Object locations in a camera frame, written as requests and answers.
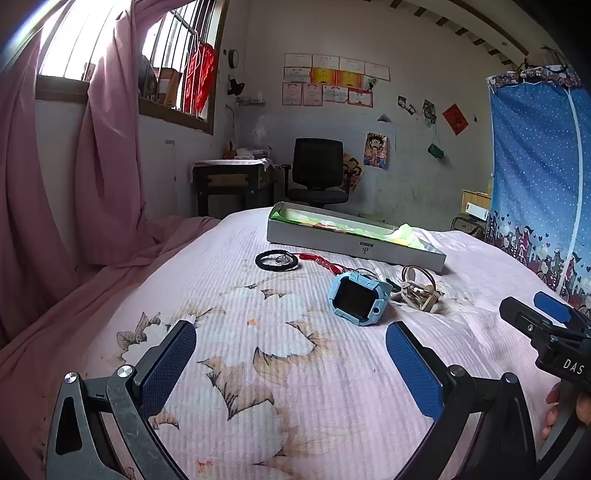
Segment person's right hand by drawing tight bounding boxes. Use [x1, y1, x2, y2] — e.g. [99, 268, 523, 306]
[541, 382, 563, 441]

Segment barred window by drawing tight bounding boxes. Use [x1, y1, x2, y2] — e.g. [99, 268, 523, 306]
[39, 0, 229, 134]

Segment dark wooden desk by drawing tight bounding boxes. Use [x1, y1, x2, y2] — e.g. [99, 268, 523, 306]
[193, 159, 284, 217]

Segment brown cardboard box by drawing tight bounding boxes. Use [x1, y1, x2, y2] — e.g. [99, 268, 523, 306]
[462, 189, 492, 222]

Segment black bracelet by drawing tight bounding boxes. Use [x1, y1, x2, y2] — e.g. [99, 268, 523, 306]
[255, 249, 298, 271]

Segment blue smartwatch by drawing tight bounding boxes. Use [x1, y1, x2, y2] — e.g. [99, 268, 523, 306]
[329, 271, 393, 328]

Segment cartoon boy poster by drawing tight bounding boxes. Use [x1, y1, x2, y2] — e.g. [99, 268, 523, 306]
[363, 132, 389, 169]

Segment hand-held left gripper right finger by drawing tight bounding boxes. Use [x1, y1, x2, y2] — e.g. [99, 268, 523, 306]
[385, 320, 539, 480]

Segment white cardboard box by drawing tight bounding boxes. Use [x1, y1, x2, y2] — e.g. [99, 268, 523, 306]
[266, 202, 447, 274]

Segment red diamond paper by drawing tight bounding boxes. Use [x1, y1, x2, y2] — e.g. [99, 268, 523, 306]
[442, 103, 469, 136]

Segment white wall paper sheet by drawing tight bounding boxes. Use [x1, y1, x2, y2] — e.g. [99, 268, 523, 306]
[369, 121, 397, 155]

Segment dark wire basket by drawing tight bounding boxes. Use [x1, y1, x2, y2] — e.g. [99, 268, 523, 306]
[451, 216, 485, 238]

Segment clear bangles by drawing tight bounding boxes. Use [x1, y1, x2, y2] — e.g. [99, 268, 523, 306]
[401, 264, 437, 291]

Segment black office chair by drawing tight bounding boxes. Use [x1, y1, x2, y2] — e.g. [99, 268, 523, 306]
[283, 137, 358, 208]

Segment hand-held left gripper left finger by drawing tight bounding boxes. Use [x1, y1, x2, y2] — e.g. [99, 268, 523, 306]
[45, 318, 198, 480]

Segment group of wall certificates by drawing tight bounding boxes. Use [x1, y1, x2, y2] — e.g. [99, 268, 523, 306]
[281, 53, 391, 108]

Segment pink curtain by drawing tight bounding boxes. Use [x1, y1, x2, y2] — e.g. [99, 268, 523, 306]
[0, 0, 229, 352]

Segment yellow cartoon poster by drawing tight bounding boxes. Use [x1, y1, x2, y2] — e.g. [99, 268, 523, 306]
[342, 152, 365, 192]

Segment red bracelet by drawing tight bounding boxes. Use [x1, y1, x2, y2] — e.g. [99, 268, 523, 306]
[298, 251, 345, 277]

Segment green patterned lining paper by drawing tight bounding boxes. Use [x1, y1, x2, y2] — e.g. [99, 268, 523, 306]
[272, 205, 444, 254]

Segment blue dotted fabric wardrobe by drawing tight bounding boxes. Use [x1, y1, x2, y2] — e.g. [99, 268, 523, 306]
[485, 65, 591, 319]

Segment red hanging garment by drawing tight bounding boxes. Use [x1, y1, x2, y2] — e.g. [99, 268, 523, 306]
[184, 42, 218, 112]

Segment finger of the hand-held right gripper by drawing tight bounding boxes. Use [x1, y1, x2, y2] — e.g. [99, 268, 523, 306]
[533, 291, 591, 344]
[499, 296, 578, 344]

